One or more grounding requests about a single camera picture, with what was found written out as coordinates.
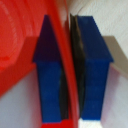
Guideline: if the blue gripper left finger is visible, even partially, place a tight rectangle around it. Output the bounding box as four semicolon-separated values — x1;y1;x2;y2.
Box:
32;14;70;125

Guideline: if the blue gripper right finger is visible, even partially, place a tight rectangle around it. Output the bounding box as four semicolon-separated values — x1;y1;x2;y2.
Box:
69;13;115;122

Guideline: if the orange-red bowl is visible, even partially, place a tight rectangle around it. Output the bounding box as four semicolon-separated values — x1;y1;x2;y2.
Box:
0;0;83;128

